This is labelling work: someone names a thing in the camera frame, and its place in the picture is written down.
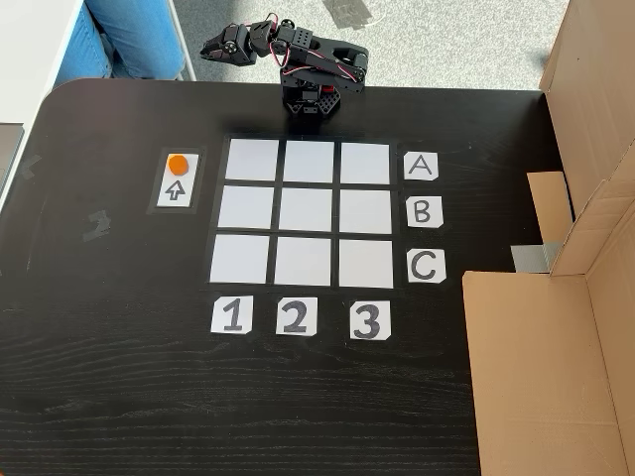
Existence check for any grey tape patch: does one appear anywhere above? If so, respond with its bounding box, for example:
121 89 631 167
321 0 383 31

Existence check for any white arrow paper sheet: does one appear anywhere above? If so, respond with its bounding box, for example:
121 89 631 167
156 153 200 209

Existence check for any paper label letter C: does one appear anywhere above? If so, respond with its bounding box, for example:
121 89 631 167
406 249 447 285

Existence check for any white nine-square grid sheet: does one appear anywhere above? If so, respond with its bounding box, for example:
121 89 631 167
205 136 401 292

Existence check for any grey tape strip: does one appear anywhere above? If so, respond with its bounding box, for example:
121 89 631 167
510 244 552 276
545 240 566 274

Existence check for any paper label number 3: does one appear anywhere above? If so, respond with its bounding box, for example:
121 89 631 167
348 300 392 341

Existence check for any person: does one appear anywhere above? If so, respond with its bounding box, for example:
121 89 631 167
83 0 188 80

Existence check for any paper label letter A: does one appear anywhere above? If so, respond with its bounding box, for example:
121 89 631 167
403 152 440 181

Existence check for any brown cardboard screen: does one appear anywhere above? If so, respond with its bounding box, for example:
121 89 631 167
461 0 635 476

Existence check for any paper label number 2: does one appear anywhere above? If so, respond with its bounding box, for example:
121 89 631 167
275 296 319 337

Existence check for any paper label letter B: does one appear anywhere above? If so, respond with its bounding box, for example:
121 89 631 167
406 195 445 229

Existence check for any paper label number 1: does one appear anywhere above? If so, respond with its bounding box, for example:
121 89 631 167
209 296 254 336

